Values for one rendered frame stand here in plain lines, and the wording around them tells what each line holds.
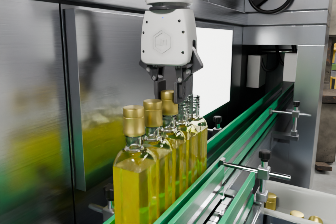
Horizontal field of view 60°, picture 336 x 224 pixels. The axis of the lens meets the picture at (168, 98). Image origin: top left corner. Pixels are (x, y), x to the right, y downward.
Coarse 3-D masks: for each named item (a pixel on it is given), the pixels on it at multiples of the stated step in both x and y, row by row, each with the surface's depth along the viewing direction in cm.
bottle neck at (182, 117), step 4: (184, 100) 62; (188, 100) 61; (180, 104) 60; (184, 104) 60; (188, 104) 61; (180, 108) 61; (184, 108) 60; (188, 108) 61; (180, 112) 61; (184, 112) 61; (188, 112) 61; (176, 116) 62; (180, 116) 61; (184, 116) 61; (188, 116) 62; (176, 120) 62; (180, 120) 61; (184, 120) 61; (188, 120) 62
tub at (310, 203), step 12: (276, 192) 88; (288, 192) 86; (300, 192) 85; (312, 192) 83; (276, 204) 88; (288, 204) 87; (300, 204) 85; (312, 204) 84; (324, 204) 82; (288, 216) 72; (324, 216) 82
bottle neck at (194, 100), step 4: (188, 96) 66; (192, 96) 65; (196, 96) 66; (192, 100) 65; (196, 100) 65; (192, 104) 66; (196, 104) 66; (192, 108) 66; (196, 108) 66; (192, 112) 66; (196, 112) 66; (192, 116) 66; (196, 116) 66
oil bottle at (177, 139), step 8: (168, 136) 55; (176, 136) 56; (184, 136) 58; (176, 144) 55; (184, 144) 58; (176, 152) 55; (184, 152) 58; (176, 160) 56; (184, 160) 59; (176, 168) 56; (184, 168) 59; (176, 176) 56; (184, 176) 60; (176, 184) 57; (184, 184) 60; (176, 192) 57
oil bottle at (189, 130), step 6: (180, 126) 61; (186, 126) 61; (192, 126) 62; (186, 132) 60; (192, 132) 61; (186, 138) 60; (192, 138) 61; (192, 144) 62; (192, 150) 62; (186, 156) 60; (192, 156) 62; (186, 162) 61; (192, 162) 62; (186, 168) 61; (192, 168) 63; (186, 174) 61; (192, 174) 63; (186, 180) 61; (192, 180) 63; (186, 186) 62
